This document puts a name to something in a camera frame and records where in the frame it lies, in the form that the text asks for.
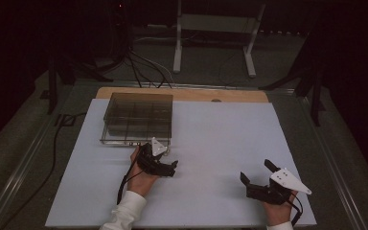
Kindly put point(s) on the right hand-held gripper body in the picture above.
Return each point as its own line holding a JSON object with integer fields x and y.
{"x": 281, "y": 185}

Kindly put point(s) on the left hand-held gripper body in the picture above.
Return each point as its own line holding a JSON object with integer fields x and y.
{"x": 151, "y": 163}

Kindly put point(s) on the smoky transparent drawer organiser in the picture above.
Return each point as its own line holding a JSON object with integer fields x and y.
{"x": 137, "y": 111}

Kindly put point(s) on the person's left hand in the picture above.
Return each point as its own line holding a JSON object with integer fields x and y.
{"x": 142, "y": 182}

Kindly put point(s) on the person's right hand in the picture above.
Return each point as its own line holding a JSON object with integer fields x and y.
{"x": 278, "y": 212}

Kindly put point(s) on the white table mat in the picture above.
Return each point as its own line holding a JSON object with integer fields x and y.
{"x": 211, "y": 143}

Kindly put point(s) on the black tripod stand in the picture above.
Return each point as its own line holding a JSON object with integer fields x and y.
{"x": 52, "y": 83}
{"x": 314, "y": 86}

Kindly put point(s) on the white metal stand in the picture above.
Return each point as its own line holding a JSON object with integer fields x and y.
{"x": 217, "y": 23}

